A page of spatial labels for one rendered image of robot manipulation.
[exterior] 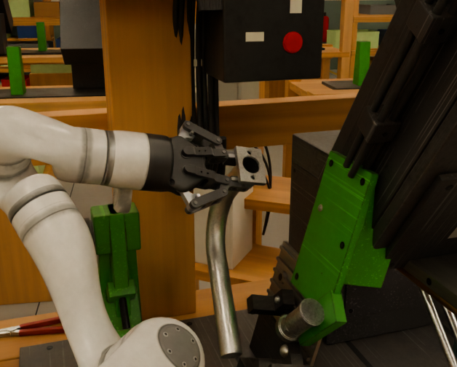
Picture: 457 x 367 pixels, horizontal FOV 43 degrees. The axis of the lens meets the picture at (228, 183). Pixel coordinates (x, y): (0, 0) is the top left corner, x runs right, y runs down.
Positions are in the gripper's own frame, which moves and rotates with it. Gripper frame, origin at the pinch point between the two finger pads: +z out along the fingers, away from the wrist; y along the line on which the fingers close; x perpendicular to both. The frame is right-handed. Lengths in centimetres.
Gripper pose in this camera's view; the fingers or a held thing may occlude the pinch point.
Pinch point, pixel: (239, 171)
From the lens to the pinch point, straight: 81.5
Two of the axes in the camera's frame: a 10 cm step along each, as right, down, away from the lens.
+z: 9.1, 0.8, 4.1
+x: -4.0, 4.4, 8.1
